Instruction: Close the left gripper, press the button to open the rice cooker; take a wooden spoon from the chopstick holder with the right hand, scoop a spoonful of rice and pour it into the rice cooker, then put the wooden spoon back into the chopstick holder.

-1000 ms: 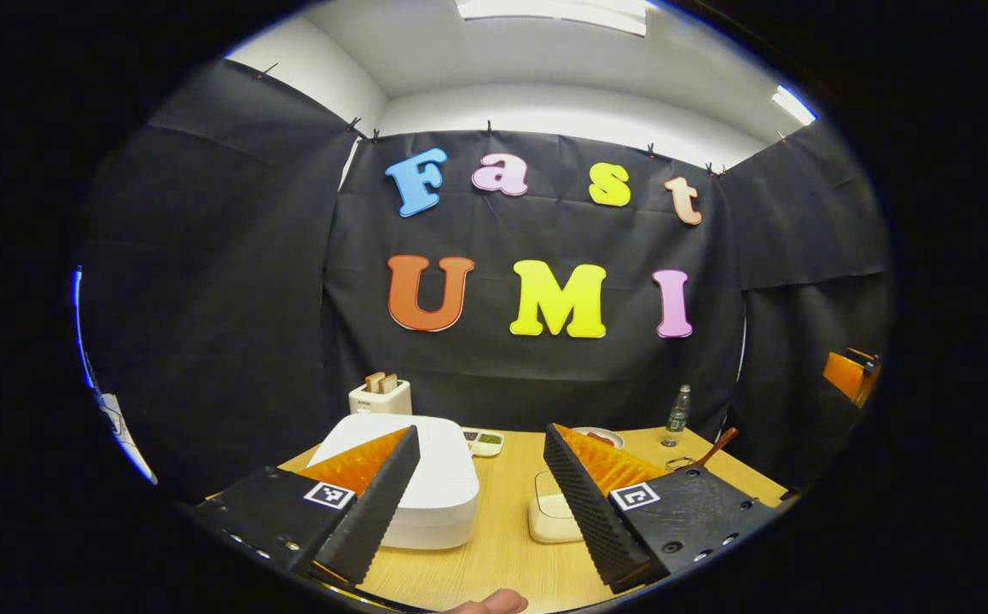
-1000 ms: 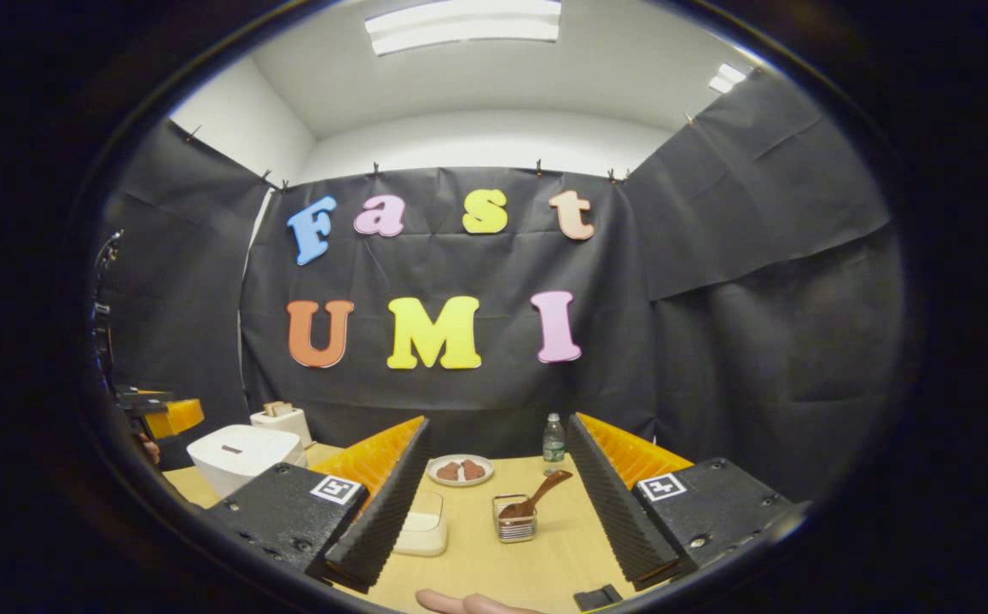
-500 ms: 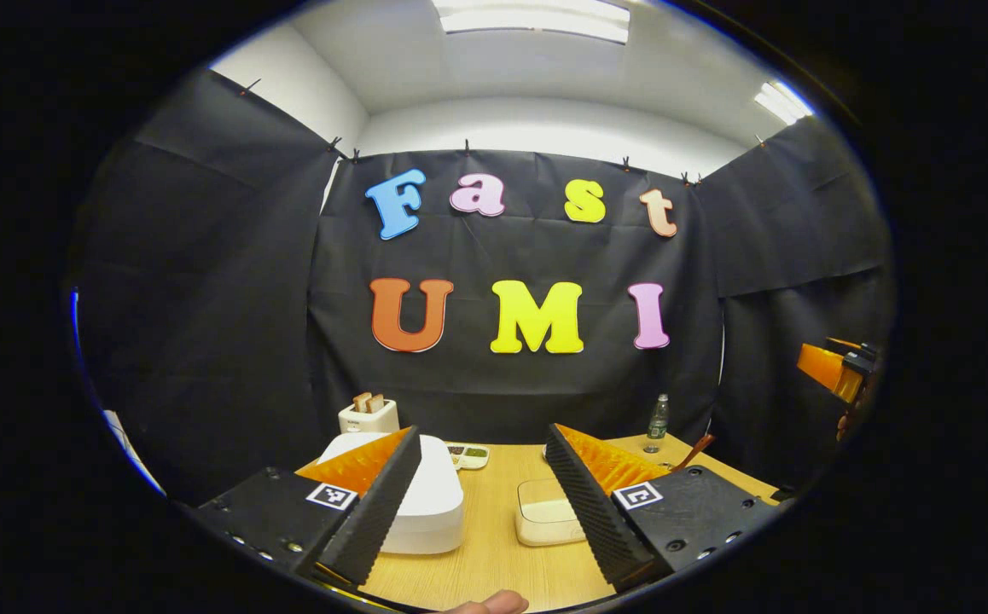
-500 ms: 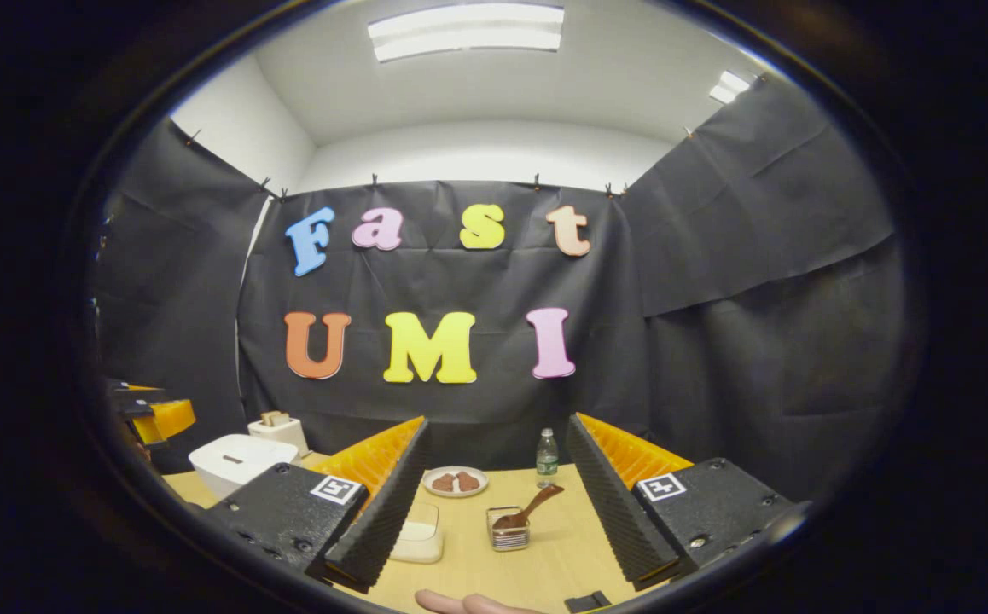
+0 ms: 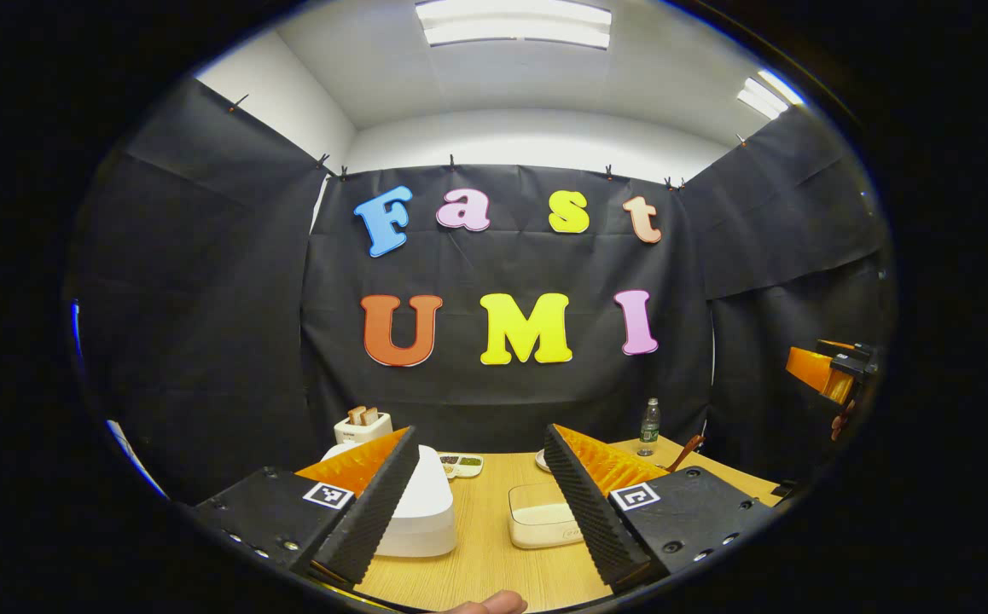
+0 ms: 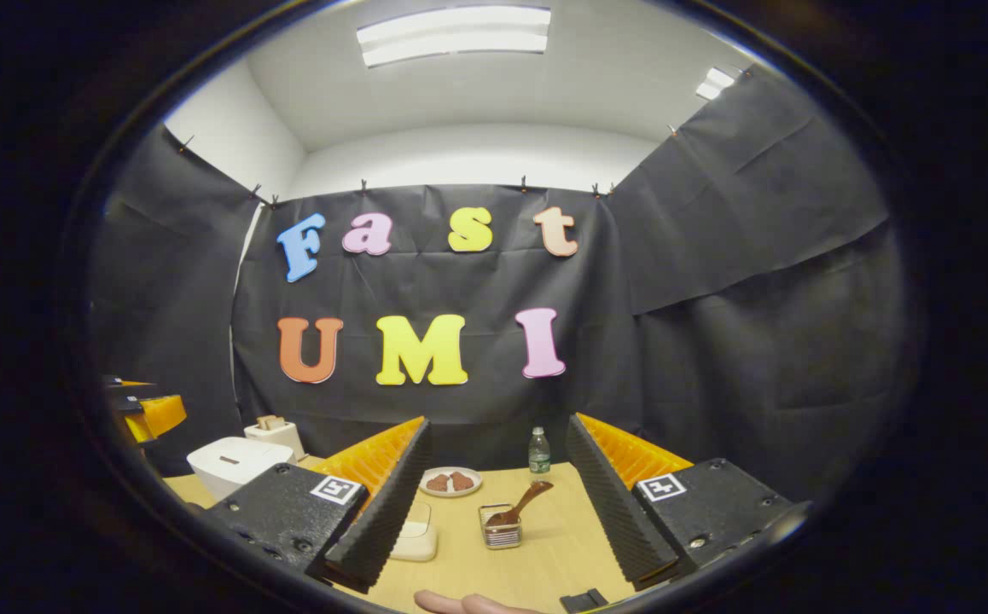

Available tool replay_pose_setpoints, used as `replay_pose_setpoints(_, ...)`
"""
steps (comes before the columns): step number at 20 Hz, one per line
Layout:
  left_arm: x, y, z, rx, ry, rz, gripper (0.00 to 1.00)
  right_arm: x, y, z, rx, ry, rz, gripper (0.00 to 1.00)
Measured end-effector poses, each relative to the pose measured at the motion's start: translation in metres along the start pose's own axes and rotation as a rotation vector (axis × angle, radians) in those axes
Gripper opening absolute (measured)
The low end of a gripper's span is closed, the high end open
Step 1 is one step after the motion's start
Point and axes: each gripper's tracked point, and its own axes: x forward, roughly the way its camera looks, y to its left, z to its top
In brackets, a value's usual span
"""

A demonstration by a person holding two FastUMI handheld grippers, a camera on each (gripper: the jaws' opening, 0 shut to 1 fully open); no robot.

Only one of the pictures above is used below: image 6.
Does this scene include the white round plate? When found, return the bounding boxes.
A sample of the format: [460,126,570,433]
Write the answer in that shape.
[419,466,484,498]

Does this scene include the white rice cooker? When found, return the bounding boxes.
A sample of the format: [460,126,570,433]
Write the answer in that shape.
[187,437,297,502]

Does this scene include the black backdrop cloth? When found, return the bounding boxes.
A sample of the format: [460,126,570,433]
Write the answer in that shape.
[89,64,909,504]

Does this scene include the white rice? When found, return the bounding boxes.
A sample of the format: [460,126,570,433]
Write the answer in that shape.
[396,520,436,559]

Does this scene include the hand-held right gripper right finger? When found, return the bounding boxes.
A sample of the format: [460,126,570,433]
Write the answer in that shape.
[564,413,812,591]

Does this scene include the long ceiling light panel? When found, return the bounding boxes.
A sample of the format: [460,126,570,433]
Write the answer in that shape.
[356,6,552,69]

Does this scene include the small ceiling light panel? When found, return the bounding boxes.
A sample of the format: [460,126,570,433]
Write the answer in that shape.
[696,67,735,101]

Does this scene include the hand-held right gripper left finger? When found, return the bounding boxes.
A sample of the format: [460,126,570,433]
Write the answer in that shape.
[204,416,433,595]

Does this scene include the metal wire chopstick holder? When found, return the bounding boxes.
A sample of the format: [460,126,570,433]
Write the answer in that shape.
[479,503,523,550]

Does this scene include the clear plastic rice box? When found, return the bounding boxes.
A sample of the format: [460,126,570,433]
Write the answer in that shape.
[389,501,439,563]

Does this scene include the white toaster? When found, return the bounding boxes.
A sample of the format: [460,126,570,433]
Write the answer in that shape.
[243,415,307,461]

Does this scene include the brown wooden spoon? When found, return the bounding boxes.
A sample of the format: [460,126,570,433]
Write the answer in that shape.
[485,481,555,527]

